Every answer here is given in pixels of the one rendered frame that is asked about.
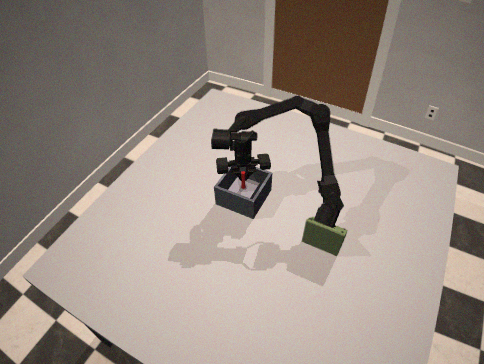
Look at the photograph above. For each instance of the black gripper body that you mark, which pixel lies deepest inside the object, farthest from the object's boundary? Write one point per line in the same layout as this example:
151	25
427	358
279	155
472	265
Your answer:
243	160

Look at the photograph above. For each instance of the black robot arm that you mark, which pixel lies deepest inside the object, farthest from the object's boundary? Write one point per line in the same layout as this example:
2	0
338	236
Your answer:
320	117

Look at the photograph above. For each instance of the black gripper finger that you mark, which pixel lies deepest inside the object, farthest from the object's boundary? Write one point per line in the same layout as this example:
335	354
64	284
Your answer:
237	174
248	172

